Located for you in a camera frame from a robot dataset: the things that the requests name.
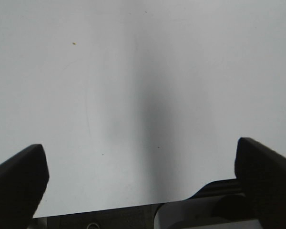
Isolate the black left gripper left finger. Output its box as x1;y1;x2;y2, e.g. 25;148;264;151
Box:
0;144;49;229

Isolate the white microwave door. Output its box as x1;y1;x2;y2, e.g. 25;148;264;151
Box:
0;0;286;218

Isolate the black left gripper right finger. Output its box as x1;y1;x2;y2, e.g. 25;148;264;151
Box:
235;137;286;229

